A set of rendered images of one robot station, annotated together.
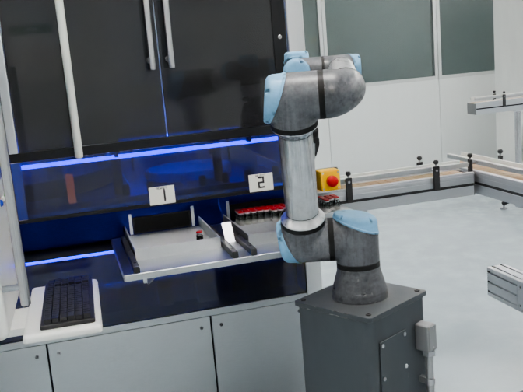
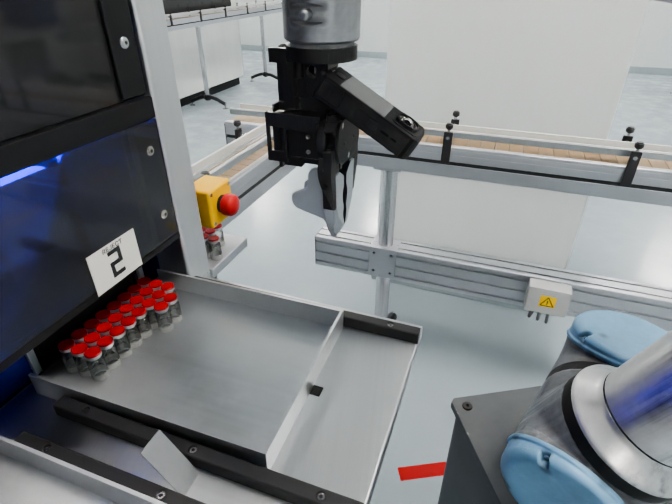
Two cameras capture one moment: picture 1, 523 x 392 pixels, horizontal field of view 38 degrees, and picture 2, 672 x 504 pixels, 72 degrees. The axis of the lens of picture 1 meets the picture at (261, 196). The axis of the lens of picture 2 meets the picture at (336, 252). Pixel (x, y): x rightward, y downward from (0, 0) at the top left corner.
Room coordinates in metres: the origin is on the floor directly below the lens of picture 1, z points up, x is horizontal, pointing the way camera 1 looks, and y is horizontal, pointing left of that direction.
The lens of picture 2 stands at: (2.01, 0.26, 1.36)
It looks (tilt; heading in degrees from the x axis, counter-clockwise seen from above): 32 degrees down; 305
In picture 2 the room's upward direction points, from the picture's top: straight up
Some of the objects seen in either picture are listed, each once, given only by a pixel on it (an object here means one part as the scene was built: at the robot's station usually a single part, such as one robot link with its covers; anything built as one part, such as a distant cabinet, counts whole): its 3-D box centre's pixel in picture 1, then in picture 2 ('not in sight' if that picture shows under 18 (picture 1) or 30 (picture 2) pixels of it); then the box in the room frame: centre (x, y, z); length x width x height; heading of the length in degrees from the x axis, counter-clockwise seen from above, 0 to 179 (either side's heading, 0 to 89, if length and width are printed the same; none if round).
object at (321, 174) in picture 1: (327, 179); (205, 200); (2.64, -0.24, 1.00); 0.08 x 0.07 x 0.07; 15
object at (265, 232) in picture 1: (272, 223); (201, 348); (2.44, -0.03, 0.90); 0.34 x 0.26 x 0.04; 15
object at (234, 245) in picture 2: (329, 211); (201, 250); (2.69, -0.24, 0.87); 0.14 x 0.13 x 0.02; 15
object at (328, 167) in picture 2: not in sight; (330, 169); (2.28, -0.12, 1.17); 0.05 x 0.02 x 0.09; 105
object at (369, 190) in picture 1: (386, 183); (227, 173); (2.85, -0.48, 0.92); 0.69 x 0.16 x 0.16; 105
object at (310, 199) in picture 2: not in sight; (316, 203); (2.30, -0.12, 1.13); 0.06 x 0.03 x 0.09; 15
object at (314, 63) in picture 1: (302, 71); not in sight; (2.20, -0.15, 1.39); 0.11 x 0.11 x 0.08; 85
